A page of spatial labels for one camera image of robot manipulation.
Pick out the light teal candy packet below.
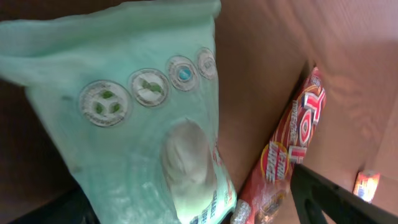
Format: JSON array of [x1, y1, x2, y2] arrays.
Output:
[[1, 1, 237, 223]]

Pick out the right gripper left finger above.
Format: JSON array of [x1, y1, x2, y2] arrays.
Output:
[[9, 188, 100, 224]]

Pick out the small orange snack packet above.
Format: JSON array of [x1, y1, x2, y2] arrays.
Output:
[[353, 170, 380, 203]]

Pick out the red Top candy bar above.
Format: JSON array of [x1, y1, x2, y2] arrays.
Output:
[[230, 67, 326, 224]]

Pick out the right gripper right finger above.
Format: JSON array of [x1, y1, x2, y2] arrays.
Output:
[[290, 164, 397, 224]]

